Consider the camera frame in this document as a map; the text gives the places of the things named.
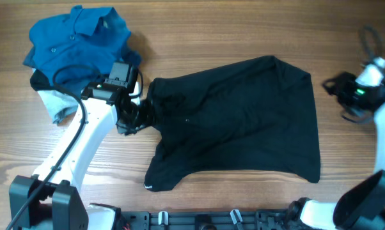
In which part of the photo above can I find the blue polo shirt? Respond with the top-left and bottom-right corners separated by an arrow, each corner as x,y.
23,5 -> 131,79

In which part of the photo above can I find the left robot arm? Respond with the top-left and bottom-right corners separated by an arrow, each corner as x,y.
7,61 -> 152,229

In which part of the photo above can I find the right black cable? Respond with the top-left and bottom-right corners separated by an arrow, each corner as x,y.
358,24 -> 385,61

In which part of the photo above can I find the grey folded shirt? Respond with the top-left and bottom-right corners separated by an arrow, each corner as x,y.
37,90 -> 78,124

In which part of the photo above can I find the navy folded shirt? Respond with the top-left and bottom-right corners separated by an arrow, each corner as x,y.
29,50 -> 143,104

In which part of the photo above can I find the black polo shirt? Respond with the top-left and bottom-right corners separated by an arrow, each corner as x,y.
144,56 -> 321,192

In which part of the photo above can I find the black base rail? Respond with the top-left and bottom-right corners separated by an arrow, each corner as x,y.
90,204 -> 308,230

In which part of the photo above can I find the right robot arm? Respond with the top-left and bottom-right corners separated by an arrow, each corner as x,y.
285,57 -> 385,229

